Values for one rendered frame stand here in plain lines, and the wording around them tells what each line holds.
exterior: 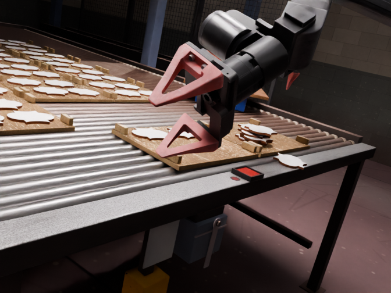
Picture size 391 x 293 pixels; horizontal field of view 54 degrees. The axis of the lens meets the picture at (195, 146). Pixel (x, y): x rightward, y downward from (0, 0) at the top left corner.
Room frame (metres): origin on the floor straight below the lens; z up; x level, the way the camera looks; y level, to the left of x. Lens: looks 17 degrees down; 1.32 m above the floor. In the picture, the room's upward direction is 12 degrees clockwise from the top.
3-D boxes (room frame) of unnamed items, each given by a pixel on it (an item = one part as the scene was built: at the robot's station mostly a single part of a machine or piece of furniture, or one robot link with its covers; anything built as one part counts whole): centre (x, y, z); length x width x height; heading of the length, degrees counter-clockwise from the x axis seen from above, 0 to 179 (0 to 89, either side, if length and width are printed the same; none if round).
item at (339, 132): (3.38, 0.68, 0.90); 4.04 x 0.06 x 0.10; 51
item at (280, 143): (1.64, -0.24, 0.93); 0.41 x 0.35 x 0.02; 140
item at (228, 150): (1.32, 0.03, 0.93); 0.41 x 0.35 x 0.02; 139
